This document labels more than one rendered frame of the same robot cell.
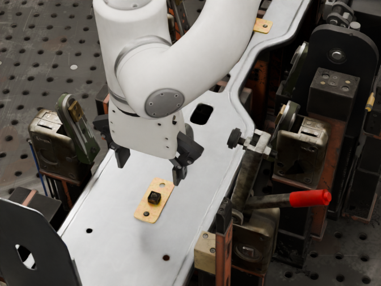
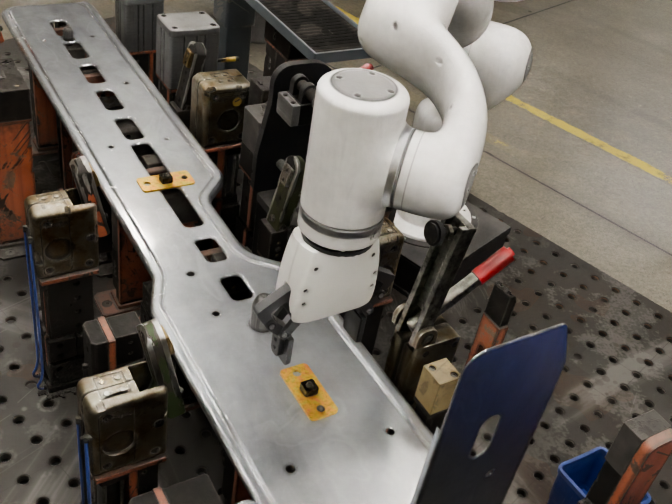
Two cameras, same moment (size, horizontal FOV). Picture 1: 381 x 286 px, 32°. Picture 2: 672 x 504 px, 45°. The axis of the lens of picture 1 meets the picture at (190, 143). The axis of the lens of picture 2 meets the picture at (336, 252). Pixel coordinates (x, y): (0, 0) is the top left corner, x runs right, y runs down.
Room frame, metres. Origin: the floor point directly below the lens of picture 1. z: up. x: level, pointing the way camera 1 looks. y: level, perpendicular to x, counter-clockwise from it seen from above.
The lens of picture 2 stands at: (0.30, 0.64, 1.72)
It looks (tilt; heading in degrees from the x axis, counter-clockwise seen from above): 37 degrees down; 299
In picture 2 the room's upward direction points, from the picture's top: 11 degrees clockwise
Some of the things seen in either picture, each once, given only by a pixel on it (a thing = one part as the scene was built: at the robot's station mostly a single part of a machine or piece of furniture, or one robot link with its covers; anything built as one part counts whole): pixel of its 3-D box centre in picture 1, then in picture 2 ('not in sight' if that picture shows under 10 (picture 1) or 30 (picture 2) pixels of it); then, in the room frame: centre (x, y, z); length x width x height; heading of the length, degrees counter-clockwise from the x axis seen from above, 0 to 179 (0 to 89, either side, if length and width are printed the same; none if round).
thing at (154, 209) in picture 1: (154, 198); (309, 388); (0.63, 0.06, 1.01); 0.08 x 0.04 x 0.01; 156
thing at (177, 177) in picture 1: (186, 167); (365, 310); (0.60, 0.01, 1.11); 0.03 x 0.03 x 0.07; 66
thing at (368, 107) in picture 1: (375, 88); not in sight; (0.77, -0.30, 1.09); 0.10 x 0.01 x 0.01; 156
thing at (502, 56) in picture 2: not in sight; (472, 84); (0.82, -0.66, 1.10); 0.19 x 0.12 x 0.24; 18
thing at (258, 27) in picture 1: (250, 21); (166, 178); (1.05, -0.13, 1.01); 0.08 x 0.04 x 0.01; 66
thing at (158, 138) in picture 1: (144, 117); (331, 265); (0.63, 0.06, 1.19); 0.10 x 0.07 x 0.11; 66
